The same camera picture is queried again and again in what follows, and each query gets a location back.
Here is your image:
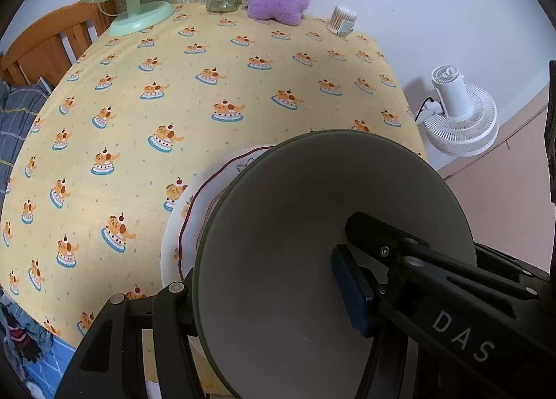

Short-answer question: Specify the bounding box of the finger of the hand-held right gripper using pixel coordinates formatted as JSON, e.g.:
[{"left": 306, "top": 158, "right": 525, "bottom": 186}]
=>
[
  {"left": 346, "top": 212, "right": 431, "bottom": 269},
  {"left": 474, "top": 243, "right": 550, "bottom": 282}
]

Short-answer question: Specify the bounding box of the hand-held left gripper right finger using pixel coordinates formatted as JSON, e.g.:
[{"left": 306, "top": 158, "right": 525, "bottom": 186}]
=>
[{"left": 331, "top": 244, "right": 420, "bottom": 399}]

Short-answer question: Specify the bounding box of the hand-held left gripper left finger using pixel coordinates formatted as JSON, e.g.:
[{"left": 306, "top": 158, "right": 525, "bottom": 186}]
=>
[{"left": 54, "top": 281, "right": 205, "bottom": 399}]

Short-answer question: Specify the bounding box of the cream round floral plate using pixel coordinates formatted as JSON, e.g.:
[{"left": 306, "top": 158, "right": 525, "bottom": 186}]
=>
[{"left": 161, "top": 144, "right": 274, "bottom": 365}]

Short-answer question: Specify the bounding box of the beige floral ceramic bowl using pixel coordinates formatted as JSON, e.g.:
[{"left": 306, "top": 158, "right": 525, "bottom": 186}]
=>
[{"left": 192, "top": 130, "right": 476, "bottom": 399}]

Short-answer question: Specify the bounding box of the white red-rimmed plate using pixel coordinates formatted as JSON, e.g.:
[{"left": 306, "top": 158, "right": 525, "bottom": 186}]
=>
[{"left": 176, "top": 146, "right": 279, "bottom": 278}]

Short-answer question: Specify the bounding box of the beige cabinet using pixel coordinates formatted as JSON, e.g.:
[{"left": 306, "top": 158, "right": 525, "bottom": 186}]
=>
[{"left": 436, "top": 82, "right": 556, "bottom": 272}]

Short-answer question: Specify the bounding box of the blue checked bed sheet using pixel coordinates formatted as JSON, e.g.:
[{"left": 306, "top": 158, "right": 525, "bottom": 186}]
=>
[{"left": 22, "top": 334, "right": 79, "bottom": 399}]

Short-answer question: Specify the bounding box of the white desk fan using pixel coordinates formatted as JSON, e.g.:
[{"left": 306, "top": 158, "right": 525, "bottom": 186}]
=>
[{"left": 423, "top": 64, "right": 499, "bottom": 158}]

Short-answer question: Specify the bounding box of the pile of dark clothes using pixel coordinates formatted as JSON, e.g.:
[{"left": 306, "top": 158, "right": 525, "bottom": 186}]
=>
[{"left": 0, "top": 290, "right": 55, "bottom": 386}]

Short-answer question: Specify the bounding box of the cotton swab container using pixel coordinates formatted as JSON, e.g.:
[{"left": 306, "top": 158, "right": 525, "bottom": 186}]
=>
[{"left": 327, "top": 4, "right": 358, "bottom": 38}]

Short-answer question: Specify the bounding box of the yellow cake-print tablecloth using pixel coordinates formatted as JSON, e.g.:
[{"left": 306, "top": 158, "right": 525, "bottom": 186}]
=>
[{"left": 0, "top": 2, "right": 428, "bottom": 397}]

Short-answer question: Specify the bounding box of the grey plaid pillow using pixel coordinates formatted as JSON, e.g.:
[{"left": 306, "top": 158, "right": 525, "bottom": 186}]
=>
[{"left": 0, "top": 78, "right": 55, "bottom": 191}]

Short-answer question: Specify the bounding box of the wooden bed headboard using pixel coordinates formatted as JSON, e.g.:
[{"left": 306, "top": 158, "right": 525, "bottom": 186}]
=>
[{"left": 0, "top": 2, "right": 118, "bottom": 86}]

